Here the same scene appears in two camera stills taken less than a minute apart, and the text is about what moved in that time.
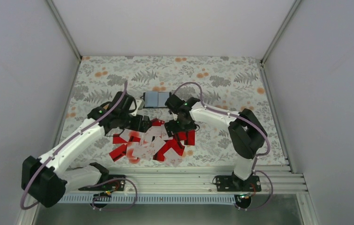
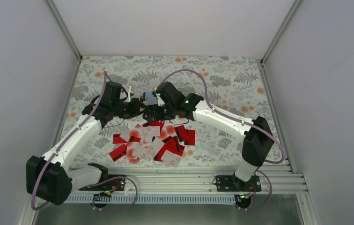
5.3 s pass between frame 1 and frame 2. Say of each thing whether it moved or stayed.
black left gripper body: moved
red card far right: stayed
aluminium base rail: stayed
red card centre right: stayed
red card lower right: stayed
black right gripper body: moved
